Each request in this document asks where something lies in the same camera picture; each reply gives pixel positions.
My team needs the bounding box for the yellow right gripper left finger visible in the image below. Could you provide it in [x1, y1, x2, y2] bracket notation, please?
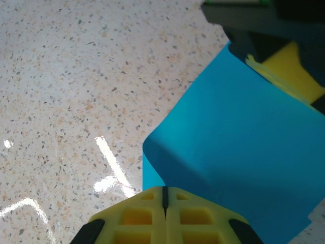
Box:
[70, 187, 166, 244]

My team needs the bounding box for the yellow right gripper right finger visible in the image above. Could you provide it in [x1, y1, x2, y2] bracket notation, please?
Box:
[165, 187, 265, 244]

